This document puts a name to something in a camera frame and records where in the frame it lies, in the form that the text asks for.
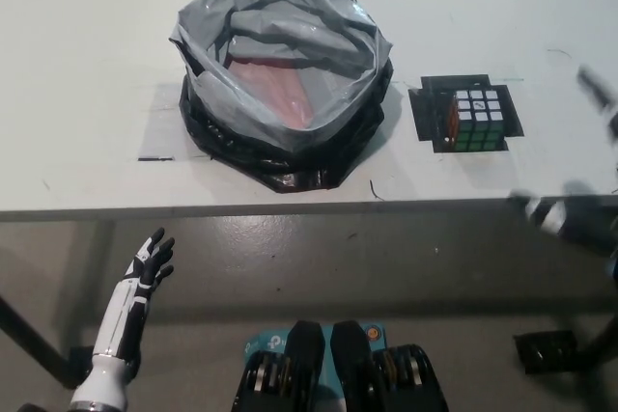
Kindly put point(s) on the dark right robot hand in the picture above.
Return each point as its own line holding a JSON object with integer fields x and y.
{"x": 550, "y": 219}

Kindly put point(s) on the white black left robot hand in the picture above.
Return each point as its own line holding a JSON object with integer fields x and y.
{"x": 130, "y": 301}

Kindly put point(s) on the rubik's cube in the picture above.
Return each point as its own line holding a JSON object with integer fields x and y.
{"x": 475, "y": 113}

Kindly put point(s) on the grey and black plastic bag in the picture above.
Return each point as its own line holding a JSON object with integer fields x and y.
{"x": 270, "y": 21}

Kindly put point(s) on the black table leg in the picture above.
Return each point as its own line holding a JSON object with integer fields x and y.
{"x": 603, "y": 339}
{"x": 29, "y": 335}

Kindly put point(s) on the black tape square patch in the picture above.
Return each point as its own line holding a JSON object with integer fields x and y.
{"x": 425, "y": 113}

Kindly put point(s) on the clear tape rectangle patch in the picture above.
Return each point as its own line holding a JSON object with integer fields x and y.
{"x": 159, "y": 122}

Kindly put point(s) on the red plastic sheet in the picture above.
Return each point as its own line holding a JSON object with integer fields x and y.
{"x": 270, "y": 93}

